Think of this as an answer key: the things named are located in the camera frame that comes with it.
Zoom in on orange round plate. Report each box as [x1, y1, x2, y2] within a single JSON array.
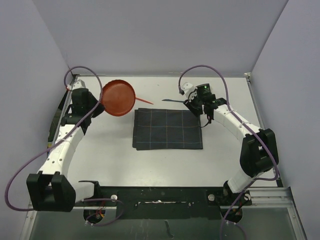
[[101, 79, 136, 117]]

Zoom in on blue plastic knife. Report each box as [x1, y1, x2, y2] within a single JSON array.
[[161, 99, 185, 103]]

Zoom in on orange plastic fork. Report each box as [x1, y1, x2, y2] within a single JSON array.
[[135, 97, 154, 105]]

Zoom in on dark checked cloth placemat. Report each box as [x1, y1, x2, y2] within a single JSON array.
[[132, 108, 203, 151]]

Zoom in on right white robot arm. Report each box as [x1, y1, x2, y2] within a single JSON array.
[[183, 96, 279, 205]]

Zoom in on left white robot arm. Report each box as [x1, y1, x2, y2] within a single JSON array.
[[26, 87, 104, 212]]

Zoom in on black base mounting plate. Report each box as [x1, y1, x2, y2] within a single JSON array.
[[72, 186, 252, 225]]

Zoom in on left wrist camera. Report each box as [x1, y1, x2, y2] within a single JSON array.
[[71, 79, 86, 91]]

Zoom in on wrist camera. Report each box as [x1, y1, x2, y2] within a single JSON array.
[[71, 79, 86, 91], [179, 82, 197, 102]]

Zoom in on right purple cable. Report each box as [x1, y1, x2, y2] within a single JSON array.
[[177, 64, 280, 240]]

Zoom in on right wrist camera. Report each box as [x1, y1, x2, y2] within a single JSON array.
[[179, 82, 197, 102]]

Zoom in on aluminium frame rail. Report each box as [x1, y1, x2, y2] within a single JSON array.
[[27, 186, 293, 208]]

